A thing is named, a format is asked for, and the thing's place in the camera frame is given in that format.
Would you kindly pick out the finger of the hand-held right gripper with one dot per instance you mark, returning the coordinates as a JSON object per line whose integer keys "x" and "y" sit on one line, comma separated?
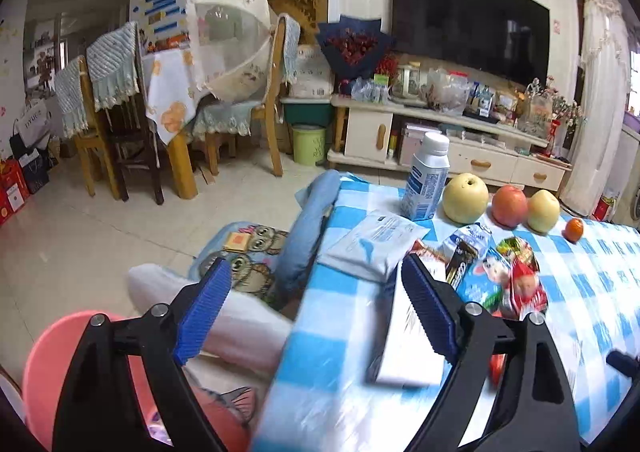
{"x": 624, "y": 363}

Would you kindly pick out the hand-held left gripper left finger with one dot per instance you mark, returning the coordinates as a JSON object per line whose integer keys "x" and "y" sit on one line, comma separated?
{"x": 205, "y": 312}

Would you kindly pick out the clear plastic bags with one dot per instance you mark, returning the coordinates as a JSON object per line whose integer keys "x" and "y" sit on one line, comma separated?
{"x": 445, "y": 92}

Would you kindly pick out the wooden chair with lace cushion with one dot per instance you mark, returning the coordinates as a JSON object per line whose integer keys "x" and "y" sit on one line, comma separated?
{"x": 274, "y": 97}

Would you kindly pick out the red gift boxes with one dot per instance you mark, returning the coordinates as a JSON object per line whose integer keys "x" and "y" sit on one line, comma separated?
{"x": 12, "y": 192}

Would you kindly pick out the printed clear gift bag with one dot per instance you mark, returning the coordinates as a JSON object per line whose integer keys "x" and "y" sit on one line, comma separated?
{"x": 539, "y": 110}

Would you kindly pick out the owl print mat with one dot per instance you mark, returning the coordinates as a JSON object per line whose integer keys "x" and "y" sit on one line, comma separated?
{"x": 257, "y": 242}

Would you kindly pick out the white orange print tablecloth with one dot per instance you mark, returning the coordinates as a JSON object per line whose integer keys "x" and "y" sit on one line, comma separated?
{"x": 167, "y": 92}

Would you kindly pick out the white sack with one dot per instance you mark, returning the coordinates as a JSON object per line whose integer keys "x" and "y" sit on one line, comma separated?
{"x": 310, "y": 72}

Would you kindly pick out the blue denim cloth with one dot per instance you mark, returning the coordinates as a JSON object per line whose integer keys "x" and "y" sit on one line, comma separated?
{"x": 305, "y": 232}

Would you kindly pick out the white cardboard box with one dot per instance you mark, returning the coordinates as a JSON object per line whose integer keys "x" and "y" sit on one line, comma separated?
{"x": 405, "y": 342}

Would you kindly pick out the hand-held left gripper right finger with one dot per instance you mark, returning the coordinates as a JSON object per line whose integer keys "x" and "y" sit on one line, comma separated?
{"x": 430, "y": 304}

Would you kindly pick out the blue white checked tablecloth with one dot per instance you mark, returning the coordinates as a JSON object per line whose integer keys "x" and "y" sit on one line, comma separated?
{"x": 590, "y": 282}

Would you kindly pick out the green waste bin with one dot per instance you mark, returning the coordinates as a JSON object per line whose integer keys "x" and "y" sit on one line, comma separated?
{"x": 309, "y": 147}

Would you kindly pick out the green white storage box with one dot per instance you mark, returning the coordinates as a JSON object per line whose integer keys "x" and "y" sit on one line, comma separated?
{"x": 307, "y": 112}

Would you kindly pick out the white milk bottle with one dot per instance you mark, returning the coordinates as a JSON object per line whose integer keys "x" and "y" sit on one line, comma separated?
{"x": 425, "y": 182}

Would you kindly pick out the black snack wrapper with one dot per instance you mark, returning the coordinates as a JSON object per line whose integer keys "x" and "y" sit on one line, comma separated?
{"x": 462, "y": 262}

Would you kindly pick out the pink plastic basin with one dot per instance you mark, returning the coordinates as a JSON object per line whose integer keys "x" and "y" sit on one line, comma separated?
{"x": 45, "y": 367}

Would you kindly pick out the white cloth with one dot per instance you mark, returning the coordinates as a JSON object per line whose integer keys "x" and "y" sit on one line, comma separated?
{"x": 250, "y": 327}

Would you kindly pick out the pack of water bottles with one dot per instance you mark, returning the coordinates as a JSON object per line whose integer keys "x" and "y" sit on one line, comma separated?
{"x": 370, "y": 91}

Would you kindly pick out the orange square packet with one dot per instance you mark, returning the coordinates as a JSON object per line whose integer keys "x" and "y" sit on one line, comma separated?
{"x": 236, "y": 242}

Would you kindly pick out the cream television cabinet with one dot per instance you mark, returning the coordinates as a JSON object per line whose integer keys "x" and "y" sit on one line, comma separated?
{"x": 365, "y": 132}

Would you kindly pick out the wooden chair with knit cover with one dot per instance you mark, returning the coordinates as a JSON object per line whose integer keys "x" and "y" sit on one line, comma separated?
{"x": 72, "y": 97}
{"x": 112, "y": 62}

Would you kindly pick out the black television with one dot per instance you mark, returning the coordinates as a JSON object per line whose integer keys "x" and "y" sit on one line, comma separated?
{"x": 465, "y": 17}

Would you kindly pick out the pink flower bunch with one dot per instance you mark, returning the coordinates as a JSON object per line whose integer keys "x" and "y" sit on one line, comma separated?
{"x": 567, "y": 107}

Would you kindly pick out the silver metal case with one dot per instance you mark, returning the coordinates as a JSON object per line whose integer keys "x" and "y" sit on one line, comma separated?
{"x": 414, "y": 145}

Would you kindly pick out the air conditioner with lace cover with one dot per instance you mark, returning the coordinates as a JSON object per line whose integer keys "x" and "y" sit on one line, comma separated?
{"x": 600, "y": 107}

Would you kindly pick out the white blue wrapper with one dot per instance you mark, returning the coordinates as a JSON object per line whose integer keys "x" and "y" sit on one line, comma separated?
{"x": 475, "y": 233}

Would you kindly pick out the white plastic packet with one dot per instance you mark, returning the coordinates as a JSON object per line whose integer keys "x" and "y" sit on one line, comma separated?
{"x": 370, "y": 242}

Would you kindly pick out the colourful snack bag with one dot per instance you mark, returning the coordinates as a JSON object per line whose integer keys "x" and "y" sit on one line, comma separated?
{"x": 525, "y": 282}

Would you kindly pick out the red apple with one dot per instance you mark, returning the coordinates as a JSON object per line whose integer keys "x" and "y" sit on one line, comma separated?
{"x": 510, "y": 207}

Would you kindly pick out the dark blue wrapped bouquet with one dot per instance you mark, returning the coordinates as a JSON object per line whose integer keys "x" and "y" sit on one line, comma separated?
{"x": 355, "y": 45}

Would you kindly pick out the white paper shopping bag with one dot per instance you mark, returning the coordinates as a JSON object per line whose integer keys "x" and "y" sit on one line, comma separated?
{"x": 31, "y": 130}

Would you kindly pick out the cream mesh food cover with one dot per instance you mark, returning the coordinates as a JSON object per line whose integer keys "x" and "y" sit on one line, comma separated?
{"x": 230, "y": 47}

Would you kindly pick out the orange mandarin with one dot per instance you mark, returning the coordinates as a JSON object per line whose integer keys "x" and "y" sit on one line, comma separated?
{"x": 573, "y": 230}

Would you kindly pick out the cartoon print blue bag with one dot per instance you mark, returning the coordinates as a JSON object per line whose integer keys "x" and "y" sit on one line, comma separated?
{"x": 487, "y": 282}

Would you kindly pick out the yellow pear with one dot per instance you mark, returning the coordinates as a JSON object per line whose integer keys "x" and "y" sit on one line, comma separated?
{"x": 543, "y": 212}
{"x": 465, "y": 199}

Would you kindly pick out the brown snack wrapper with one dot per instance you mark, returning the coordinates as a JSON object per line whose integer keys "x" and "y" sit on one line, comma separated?
{"x": 427, "y": 252}

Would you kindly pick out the small red wrapper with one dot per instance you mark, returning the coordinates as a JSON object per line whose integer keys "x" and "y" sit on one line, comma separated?
{"x": 496, "y": 369}

